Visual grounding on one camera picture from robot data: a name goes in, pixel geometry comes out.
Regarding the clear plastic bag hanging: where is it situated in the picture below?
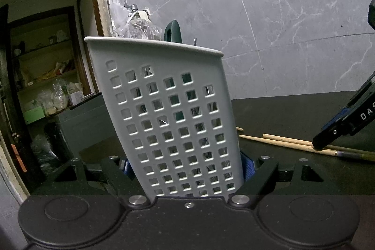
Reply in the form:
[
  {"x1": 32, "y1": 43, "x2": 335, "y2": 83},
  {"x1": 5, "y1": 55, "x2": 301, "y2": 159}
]
[{"x1": 110, "y1": 0, "x2": 162, "y2": 41}]

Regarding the wooden storage shelf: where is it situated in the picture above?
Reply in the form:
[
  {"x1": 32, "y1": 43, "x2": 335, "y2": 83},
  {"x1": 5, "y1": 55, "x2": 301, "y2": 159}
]
[{"x1": 9, "y1": 6, "x2": 92, "y2": 124}]

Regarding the dark grey cabinet box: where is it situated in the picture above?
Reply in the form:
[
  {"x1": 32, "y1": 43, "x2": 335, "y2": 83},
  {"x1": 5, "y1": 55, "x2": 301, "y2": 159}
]
[{"x1": 56, "y1": 93, "x2": 124, "y2": 162}]

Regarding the grey perforated utensil basket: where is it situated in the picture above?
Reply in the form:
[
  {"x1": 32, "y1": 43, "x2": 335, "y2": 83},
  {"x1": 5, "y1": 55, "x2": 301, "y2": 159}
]
[{"x1": 85, "y1": 36, "x2": 244, "y2": 200}]

